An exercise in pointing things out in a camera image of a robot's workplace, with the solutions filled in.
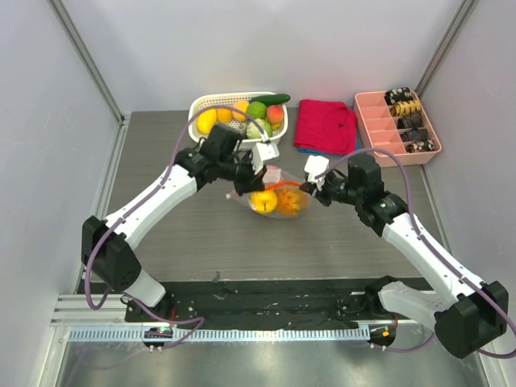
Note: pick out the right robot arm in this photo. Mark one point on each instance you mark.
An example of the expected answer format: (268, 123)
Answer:
(464, 312)

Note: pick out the white slotted cable duct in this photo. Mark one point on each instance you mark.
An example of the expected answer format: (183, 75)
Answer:
(157, 334)

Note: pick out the yellow mango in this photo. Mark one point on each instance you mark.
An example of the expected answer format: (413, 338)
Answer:
(206, 120)

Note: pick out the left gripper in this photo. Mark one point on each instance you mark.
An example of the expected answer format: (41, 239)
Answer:
(254, 182)

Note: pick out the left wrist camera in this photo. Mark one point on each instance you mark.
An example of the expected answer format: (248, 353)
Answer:
(263, 153)

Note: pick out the clear zip top bag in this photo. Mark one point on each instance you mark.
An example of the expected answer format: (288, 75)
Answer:
(287, 180)

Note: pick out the yellow striped sock roll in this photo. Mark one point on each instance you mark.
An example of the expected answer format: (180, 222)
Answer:
(405, 108)

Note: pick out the small orange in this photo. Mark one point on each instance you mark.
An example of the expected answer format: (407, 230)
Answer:
(224, 115)

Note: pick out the white plastic basket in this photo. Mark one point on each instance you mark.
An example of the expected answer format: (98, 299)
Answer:
(228, 100)

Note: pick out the red folded cloth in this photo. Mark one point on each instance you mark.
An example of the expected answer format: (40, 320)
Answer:
(325, 126)

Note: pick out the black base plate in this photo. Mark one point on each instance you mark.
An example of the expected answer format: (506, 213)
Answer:
(271, 305)

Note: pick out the dark floral sock roll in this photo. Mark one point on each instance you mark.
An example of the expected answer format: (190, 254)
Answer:
(393, 96)

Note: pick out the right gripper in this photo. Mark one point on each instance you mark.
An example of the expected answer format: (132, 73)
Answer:
(318, 190)

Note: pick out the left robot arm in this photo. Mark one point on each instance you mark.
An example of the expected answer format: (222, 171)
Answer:
(108, 245)

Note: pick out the red peach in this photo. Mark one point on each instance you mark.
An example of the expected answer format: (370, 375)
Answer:
(275, 114)

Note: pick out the black pink sock roll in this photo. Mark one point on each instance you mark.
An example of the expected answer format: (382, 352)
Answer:
(426, 145)

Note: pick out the green cucumber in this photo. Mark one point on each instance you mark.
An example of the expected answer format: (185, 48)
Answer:
(271, 99)

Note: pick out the yellow apple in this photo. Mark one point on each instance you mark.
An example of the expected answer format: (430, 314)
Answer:
(263, 202)

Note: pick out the dark brown sock roll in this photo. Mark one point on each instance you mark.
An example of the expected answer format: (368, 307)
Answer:
(410, 121)

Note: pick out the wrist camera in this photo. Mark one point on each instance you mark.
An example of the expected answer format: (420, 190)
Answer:
(263, 153)
(315, 169)

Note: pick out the pink divided tray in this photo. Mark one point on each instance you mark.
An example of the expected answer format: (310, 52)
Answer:
(378, 128)

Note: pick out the green cabbage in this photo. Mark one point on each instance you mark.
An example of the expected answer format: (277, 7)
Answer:
(253, 132)

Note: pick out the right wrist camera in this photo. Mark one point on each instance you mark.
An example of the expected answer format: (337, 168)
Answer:
(315, 169)

